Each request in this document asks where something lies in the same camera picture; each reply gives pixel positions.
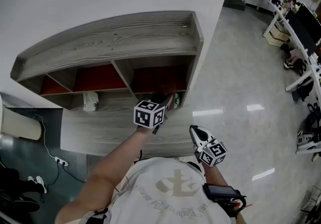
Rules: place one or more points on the person's white printed shirt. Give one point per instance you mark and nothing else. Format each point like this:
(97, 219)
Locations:
(163, 193)

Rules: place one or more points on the white power strip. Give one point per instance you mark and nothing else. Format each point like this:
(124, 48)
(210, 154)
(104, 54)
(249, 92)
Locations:
(61, 161)

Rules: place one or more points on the cardboard box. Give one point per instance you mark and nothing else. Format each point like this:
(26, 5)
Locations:
(273, 38)
(282, 30)

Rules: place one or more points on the white plastic bag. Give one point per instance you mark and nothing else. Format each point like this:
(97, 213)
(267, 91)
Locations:
(90, 101)

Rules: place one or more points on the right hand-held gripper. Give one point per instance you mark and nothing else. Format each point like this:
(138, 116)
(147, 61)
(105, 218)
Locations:
(213, 154)

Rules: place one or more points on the grey wooden shelf unit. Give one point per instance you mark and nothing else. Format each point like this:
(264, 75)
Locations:
(113, 39)

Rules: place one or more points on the person's left forearm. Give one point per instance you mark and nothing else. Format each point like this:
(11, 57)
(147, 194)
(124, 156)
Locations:
(107, 167)

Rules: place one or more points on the round white table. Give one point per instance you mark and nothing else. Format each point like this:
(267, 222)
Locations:
(17, 125)

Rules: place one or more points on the black backpack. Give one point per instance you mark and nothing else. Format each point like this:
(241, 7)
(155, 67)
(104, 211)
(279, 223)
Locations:
(305, 88)

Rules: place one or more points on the person's right forearm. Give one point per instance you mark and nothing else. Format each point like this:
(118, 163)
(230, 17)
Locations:
(215, 175)

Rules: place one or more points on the long white office desk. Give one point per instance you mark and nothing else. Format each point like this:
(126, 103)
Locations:
(278, 14)

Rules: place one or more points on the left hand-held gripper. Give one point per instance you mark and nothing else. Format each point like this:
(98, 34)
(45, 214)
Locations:
(146, 115)

